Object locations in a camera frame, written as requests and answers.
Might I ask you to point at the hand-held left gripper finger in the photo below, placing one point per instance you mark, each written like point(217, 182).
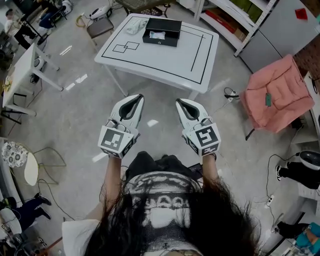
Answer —
point(140, 113)
point(115, 108)

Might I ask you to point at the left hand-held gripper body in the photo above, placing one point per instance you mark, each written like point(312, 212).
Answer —
point(113, 140)

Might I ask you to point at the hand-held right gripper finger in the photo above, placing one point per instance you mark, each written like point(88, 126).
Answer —
point(203, 111)
point(183, 120)

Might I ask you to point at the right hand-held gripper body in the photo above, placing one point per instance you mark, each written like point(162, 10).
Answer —
point(206, 138)

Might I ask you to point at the clear plastic bag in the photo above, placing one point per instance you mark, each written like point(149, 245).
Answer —
point(157, 35)

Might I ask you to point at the black drawer box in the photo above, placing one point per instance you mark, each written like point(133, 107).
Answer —
point(162, 27)

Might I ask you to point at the person's right forearm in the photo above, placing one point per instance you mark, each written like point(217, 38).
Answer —
point(210, 172)

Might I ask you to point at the person's left forearm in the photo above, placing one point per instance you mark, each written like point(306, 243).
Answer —
point(112, 175)

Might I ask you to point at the cardboard box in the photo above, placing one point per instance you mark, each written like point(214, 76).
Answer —
point(241, 34)

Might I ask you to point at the red flat box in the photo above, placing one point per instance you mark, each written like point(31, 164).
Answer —
point(220, 20)

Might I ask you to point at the green box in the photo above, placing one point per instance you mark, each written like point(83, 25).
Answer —
point(240, 5)
point(255, 12)

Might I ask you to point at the black wrist band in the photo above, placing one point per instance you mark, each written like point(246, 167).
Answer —
point(214, 156)

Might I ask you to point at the white power strip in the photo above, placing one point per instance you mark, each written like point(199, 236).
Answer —
point(231, 96)
point(270, 200)

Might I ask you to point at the black flat case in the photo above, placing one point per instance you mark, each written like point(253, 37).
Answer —
point(196, 171)

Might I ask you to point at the person's black trousers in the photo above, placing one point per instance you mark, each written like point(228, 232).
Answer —
point(150, 165)

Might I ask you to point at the green hanging tag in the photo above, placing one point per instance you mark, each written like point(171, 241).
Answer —
point(268, 100)

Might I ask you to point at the pink padded chair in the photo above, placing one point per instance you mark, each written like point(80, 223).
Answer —
point(275, 95)

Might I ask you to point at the brown seat wooden chair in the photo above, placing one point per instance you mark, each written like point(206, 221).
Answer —
point(100, 28)

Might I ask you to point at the white tissue packet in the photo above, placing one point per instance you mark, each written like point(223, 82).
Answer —
point(135, 27)

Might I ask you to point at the white round appliance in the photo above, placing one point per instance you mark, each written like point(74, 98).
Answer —
point(39, 63)

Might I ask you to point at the white metal shelf rack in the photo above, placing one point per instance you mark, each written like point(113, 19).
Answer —
point(250, 35)

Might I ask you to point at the person's printed white shirt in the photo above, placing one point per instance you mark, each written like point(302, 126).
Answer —
point(160, 217)

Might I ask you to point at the white dome device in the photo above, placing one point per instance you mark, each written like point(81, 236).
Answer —
point(98, 12)

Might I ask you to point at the floral round stool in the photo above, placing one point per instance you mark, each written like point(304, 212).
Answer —
point(13, 154)

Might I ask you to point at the white and grey dome appliance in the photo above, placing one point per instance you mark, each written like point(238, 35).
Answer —
point(310, 158)

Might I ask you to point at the black rattan table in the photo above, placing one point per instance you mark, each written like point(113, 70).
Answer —
point(142, 6)

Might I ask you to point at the white side desk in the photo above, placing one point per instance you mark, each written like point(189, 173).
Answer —
point(312, 105)

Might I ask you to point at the white fridge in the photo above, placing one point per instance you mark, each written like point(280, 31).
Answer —
point(287, 32)

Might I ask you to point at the red sticker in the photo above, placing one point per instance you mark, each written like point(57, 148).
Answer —
point(301, 13)

